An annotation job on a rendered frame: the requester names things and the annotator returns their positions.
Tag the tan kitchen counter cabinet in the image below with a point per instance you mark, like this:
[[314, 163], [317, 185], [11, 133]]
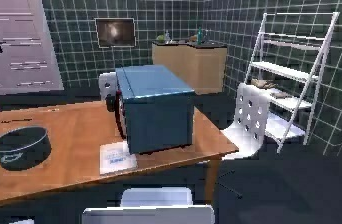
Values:
[[195, 66]]

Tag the blue microwave oven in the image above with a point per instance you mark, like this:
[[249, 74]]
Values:
[[159, 110]]

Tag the white paper sheet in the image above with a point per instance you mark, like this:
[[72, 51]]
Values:
[[116, 160]]

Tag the green round vegetable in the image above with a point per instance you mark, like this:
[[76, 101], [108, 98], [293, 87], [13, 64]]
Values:
[[161, 38]]

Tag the clear glass bottle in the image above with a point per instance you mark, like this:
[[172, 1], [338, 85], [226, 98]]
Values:
[[167, 36]]

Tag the green bottle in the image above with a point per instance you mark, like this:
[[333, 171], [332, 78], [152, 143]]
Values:
[[199, 36]]

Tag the brown flat object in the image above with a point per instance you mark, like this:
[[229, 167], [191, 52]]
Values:
[[262, 83], [281, 95]]

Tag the brown wooden table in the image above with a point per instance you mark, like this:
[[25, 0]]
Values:
[[75, 140]]

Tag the white ladder shelf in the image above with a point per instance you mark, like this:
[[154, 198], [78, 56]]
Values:
[[290, 76]]

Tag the dark grey round bowl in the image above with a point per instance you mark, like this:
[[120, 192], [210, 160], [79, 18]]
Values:
[[22, 148]]

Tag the grey room door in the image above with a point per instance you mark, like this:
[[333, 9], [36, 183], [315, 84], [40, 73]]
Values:
[[15, 46]]

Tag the framed dark wall picture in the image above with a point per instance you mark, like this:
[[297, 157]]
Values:
[[115, 32]]

